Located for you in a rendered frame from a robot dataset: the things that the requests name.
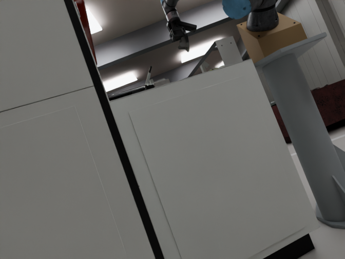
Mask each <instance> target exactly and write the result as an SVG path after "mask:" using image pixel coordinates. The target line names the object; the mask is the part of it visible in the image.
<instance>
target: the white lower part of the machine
mask: <svg viewBox="0 0 345 259"><path fill-rule="evenodd" d="M0 259H166V257H165V255H164V252H163V249H162V246H161V243H160V241H159V238H158V235H157V232H156V229H155V227H154V224H153V222H152V219H151V215H150V213H149V210H148V207H147V204H146V201H145V199H144V196H143V193H142V190H141V188H140V185H139V182H138V179H137V176H136V174H135V171H134V168H133V166H132V163H131V160H130V157H129V154H128V151H127V148H126V146H125V143H124V140H123V137H122V134H121V132H120V129H119V126H118V123H117V120H116V118H115V115H114V112H113V110H112V107H111V104H110V101H109V99H108V95H107V92H106V90H105V87H104V84H98V85H95V86H93V87H90V88H86V89H82V90H78V91H75V92H71V93H68V94H65V95H61V96H58V97H54V98H51V99H47V100H43V101H40V102H36V103H32V104H29V105H25V106H21V107H18V108H14V109H11V110H7V111H4V112H1V113H0Z"/></svg>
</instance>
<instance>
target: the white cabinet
mask: <svg viewBox="0 0 345 259"><path fill-rule="evenodd" d="M110 104H111V107H112V110H113V112H114V115H115V118H116V120H117V123H118V126H119V129H120V132H121V134H122V137H123V140H124V143H125V146H126V148H127V151H128V154H129V157H130V160H131V163H132V166H133V168H134V171H135V174H136V176H137V179H138V182H139V185H140V188H141V190H142V193H143V196H144V199H145V201H146V204H147V207H148V210H149V213H150V215H151V219H152V222H153V224H154V227H155V229H156V232H157V235H158V238H159V241H160V243H161V246H162V249H163V252H164V255H165V257H166V259H298V258H299V257H301V256H303V255H304V254H306V253H308V252H310V251H311V250H313V249H315V247H314V245H313V243H312V240H311V238H310V235H309V233H310V232H312V231H314V230H316V229H317V228H319V227H320V225H319V223H318V220H317V218H316V215H315V213H314V210H313V208H312V205H311V203H310V201H309V198H308V196H307V193H306V191H305V189H304V186H303V184H302V181H301V179H300V176H299V174H298V171H297V169H296V167H295V164H294V162H293V159H292V157H291V154H290V151H289V149H288V146H287V144H286V142H285V139H284V137H283V134H282V132H281V130H280V127H279V125H278V122H277V120H276V117H275V115H274V112H273V110H272V108H271V105H270V103H269V100H268V98H267V96H266V93H265V91H264V88H263V86H262V83H261V81H260V78H259V76H258V74H257V71H256V69H255V66H254V63H253V61H252V60H248V61H245V62H242V63H238V64H235V65H232V66H228V67H225V68H221V69H218V70H215V71H211V72H208V73H205V74H202V75H199V76H195V77H192V78H189V79H185V80H182V81H179V82H175V83H172V84H168V85H165V86H162V87H158V88H155V89H152V90H148V91H145V92H142V93H139V94H136V95H132V96H129V97H126V98H122V99H119V100H115V101H112V102H110Z"/></svg>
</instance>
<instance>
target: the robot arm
mask: <svg viewBox="0 0 345 259"><path fill-rule="evenodd" d="M178 1H179V0H161V5H162V8H163V10H164V13H165V15H166V18H167V21H168V22H167V24H166V25H167V28H168V31H169V36H170V39H171V41H172V43H173V42H176V41H178V40H180V44H179V46H178V49H185V50H186V51H187V52H189V40H188V36H187V33H186V30H187V31H191V32H195V31H196V29H197V25H194V24H190V23H186V22H182V21H180V17H179V15H178V12H177V9H176V5H177V2H178ZM275 4H276V0H222V5H223V10H224V12H225V14H226V15H227V16H229V17H230V18H232V19H236V20H237V19H241V18H242V17H245V16H247V15H248V18H247V22H246V27H247V29H248V30H250V31H254V32H260V31H267V30H270V29H273V28H275V27H276V26H277V25H278V24H279V17H278V13H277V10H276V7H275Z"/></svg>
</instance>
